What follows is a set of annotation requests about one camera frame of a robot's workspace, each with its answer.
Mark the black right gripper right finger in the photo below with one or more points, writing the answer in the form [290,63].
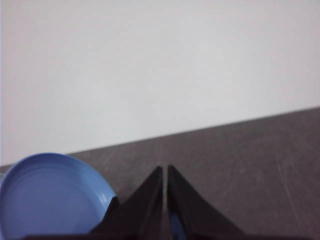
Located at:
[190,215]

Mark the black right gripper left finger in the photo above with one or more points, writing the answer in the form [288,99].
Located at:
[140,212]

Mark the blue round plate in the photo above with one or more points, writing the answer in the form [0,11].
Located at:
[52,197]

